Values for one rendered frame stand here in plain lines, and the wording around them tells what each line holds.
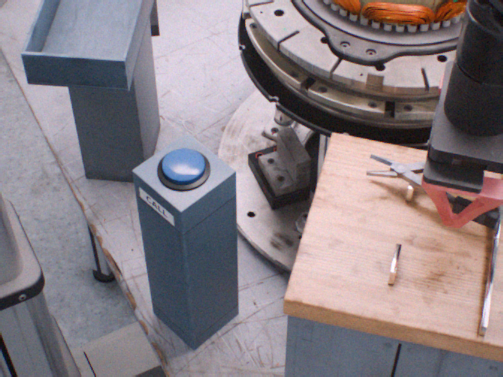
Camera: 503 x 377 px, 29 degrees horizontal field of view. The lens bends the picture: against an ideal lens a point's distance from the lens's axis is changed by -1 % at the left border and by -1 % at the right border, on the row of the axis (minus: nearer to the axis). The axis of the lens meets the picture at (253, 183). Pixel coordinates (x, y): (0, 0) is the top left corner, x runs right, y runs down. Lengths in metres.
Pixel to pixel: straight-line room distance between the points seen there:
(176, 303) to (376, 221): 0.29
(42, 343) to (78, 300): 0.99
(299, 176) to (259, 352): 0.22
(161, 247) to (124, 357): 0.74
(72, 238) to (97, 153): 0.98
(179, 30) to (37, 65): 0.46
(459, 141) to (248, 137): 0.54
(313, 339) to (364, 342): 0.05
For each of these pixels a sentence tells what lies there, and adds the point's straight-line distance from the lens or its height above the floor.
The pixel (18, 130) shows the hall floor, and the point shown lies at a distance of 2.43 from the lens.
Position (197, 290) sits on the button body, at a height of 0.89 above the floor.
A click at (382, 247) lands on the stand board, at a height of 1.06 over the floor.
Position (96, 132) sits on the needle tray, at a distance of 1.19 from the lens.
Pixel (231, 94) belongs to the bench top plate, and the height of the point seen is 0.78.
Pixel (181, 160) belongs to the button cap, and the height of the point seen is 1.05.
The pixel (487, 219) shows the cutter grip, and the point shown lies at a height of 1.09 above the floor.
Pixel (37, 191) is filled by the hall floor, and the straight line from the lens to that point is 2.29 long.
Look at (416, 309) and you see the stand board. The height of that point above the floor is 1.06.
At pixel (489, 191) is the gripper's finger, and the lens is 0.78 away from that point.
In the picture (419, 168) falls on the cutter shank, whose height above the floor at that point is 1.09.
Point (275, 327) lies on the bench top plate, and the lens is 1.12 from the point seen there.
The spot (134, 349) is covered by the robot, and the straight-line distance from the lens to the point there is 1.71.
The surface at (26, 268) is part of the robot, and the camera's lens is 1.02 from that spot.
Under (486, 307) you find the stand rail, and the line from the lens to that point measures 0.80.
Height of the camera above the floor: 1.74
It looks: 51 degrees down
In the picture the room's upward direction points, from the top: straight up
